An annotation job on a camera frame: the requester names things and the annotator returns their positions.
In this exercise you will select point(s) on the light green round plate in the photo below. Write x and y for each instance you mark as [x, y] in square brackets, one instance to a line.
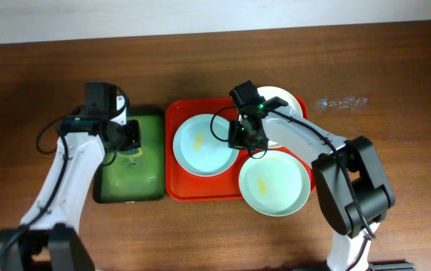
[277, 184]

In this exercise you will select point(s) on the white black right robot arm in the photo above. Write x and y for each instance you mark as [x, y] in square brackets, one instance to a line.
[352, 187]

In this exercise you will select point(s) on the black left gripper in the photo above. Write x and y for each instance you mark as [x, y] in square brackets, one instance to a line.
[133, 135]

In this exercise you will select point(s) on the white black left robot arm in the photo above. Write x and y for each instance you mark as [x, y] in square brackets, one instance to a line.
[48, 235]

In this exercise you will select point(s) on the dark green rectangular tray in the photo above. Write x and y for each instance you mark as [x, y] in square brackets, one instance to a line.
[138, 174]

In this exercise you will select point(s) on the cream round plate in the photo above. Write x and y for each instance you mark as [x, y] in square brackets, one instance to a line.
[288, 98]

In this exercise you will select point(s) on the red plastic tray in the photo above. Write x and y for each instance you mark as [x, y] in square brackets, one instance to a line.
[179, 183]

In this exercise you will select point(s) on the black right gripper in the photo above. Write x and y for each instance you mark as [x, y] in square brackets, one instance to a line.
[246, 137]

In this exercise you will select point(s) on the light blue round plate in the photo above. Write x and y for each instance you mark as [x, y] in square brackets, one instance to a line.
[197, 150]

